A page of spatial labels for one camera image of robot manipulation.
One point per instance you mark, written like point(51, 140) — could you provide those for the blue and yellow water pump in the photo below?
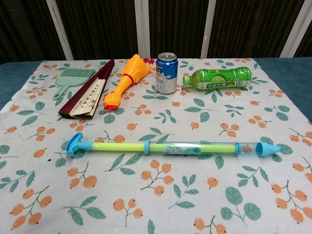
point(122, 147)

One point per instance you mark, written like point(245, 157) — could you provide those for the mint green hand brush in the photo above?
point(73, 77)

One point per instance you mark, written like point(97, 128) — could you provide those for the blue and white drink can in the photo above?
point(166, 75)

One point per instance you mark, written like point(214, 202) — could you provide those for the yellow rubber chicken toy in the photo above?
point(132, 70)

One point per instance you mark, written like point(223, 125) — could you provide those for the white fruit print tablecloth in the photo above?
point(156, 190)

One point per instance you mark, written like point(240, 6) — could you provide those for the dark red folding paper fan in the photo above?
point(84, 102)

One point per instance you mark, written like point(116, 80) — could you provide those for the green plastic drink bottle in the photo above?
point(219, 78)

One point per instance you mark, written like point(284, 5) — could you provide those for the white frame post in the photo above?
point(59, 29)
point(296, 26)
point(142, 26)
point(209, 26)

